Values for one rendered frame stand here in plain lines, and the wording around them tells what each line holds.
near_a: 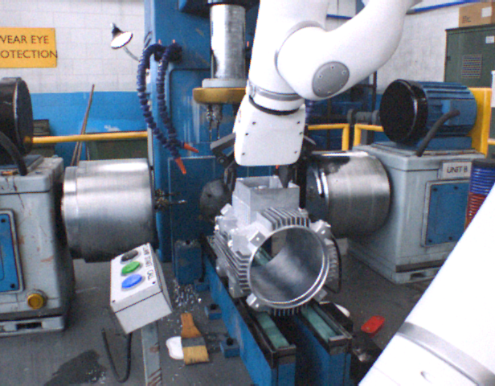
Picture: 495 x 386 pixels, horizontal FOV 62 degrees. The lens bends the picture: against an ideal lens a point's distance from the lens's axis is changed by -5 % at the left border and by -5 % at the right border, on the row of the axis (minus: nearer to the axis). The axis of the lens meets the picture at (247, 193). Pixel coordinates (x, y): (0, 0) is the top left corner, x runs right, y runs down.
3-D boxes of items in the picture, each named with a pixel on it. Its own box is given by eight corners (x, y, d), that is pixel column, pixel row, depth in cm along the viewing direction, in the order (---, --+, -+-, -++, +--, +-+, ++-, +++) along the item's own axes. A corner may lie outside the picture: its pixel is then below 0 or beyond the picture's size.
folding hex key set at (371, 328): (370, 341, 92) (371, 333, 92) (357, 336, 94) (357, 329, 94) (386, 324, 99) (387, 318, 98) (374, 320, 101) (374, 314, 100)
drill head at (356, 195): (262, 229, 133) (263, 147, 127) (378, 218, 144) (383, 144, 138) (293, 258, 109) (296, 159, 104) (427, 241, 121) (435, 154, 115)
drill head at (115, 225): (31, 248, 115) (20, 158, 109) (164, 238, 125) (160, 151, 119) (10, 286, 91) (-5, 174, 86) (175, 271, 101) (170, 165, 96)
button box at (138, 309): (123, 284, 73) (109, 257, 71) (161, 266, 74) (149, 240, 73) (125, 335, 57) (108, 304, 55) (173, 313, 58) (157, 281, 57)
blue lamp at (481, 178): (460, 189, 72) (463, 163, 71) (486, 187, 73) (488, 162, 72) (486, 197, 66) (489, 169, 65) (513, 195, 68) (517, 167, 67)
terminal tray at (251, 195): (231, 211, 93) (231, 178, 91) (277, 207, 96) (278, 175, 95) (248, 227, 82) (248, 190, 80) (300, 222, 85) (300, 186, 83)
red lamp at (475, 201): (457, 215, 73) (460, 189, 72) (483, 211, 74) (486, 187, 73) (483, 224, 67) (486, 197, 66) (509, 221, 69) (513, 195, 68)
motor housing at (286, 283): (213, 280, 95) (211, 195, 91) (293, 269, 101) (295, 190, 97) (239, 324, 77) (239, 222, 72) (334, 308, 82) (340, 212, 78)
